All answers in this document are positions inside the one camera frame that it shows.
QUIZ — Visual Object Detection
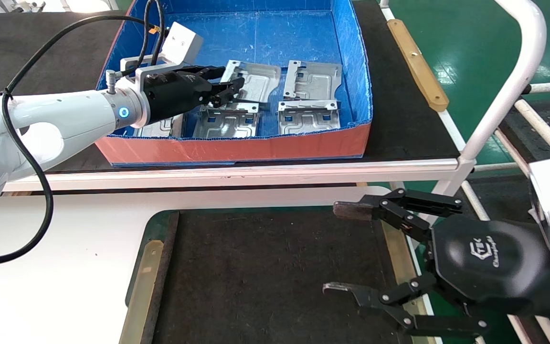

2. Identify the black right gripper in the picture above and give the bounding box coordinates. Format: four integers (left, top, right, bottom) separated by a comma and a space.
323, 188, 550, 337

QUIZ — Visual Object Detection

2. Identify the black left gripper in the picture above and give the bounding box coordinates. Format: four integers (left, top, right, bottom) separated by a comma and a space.
142, 66, 246, 124

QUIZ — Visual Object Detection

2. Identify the silver stamped metal bracket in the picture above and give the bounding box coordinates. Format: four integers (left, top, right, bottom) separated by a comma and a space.
283, 60, 343, 101
192, 101, 260, 140
134, 114, 185, 139
277, 99, 341, 136
218, 60, 282, 105

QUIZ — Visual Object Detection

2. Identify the blue corrugated plastic box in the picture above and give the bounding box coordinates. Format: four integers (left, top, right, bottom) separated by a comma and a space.
95, 0, 372, 167

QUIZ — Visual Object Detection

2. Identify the yellow metal edge strip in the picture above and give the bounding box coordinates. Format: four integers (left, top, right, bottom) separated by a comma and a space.
380, 221, 435, 344
119, 239, 165, 344

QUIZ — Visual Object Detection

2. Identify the black work mat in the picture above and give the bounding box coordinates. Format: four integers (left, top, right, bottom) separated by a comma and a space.
153, 210, 428, 344

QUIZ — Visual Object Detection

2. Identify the black cart mat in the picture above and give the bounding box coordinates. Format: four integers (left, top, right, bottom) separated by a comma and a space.
497, 98, 550, 163

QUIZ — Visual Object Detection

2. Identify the large black table mat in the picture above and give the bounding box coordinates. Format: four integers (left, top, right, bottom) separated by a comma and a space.
0, 0, 461, 175

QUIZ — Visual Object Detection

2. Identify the long tan wooden strip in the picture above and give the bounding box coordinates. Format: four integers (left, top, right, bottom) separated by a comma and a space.
386, 19, 449, 113

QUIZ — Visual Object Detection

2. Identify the grey white machine part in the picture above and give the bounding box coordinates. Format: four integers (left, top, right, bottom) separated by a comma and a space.
3, 0, 46, 14

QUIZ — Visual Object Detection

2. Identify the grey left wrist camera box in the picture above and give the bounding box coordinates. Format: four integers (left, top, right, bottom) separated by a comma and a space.
120, 21, 204, 79

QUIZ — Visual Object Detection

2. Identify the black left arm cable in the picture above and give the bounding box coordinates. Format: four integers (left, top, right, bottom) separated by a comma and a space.
0, 0, 168, 267

